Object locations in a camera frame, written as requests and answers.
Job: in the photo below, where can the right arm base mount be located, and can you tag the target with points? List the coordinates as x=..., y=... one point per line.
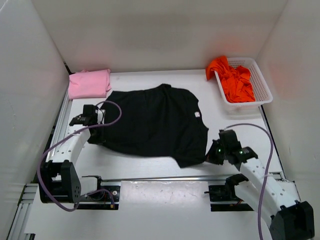
x=221, y=200

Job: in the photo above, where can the aluminium frame rail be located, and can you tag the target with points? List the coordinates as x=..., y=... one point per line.
x=29, y=190

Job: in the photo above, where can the orange t-shirt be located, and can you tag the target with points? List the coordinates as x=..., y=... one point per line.
x=235, y=82

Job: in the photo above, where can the pink t-shirt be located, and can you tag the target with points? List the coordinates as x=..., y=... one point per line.
x=89, y=84

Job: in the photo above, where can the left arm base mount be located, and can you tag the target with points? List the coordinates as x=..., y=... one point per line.
x=102, y=200

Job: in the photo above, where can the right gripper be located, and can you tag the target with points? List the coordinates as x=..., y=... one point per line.
x=210, y=156

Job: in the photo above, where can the black t-shirt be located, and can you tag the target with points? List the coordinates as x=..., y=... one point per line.
x=159, y=122

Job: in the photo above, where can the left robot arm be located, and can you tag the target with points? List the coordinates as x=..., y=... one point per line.
x=59, y=173

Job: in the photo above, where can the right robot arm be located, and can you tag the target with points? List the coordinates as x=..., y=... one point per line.
x=286, y=217

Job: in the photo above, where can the white plastic basket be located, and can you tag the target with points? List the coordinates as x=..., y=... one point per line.
x=260, y=88

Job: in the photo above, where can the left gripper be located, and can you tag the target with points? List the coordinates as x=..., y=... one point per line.
x=98, y=140

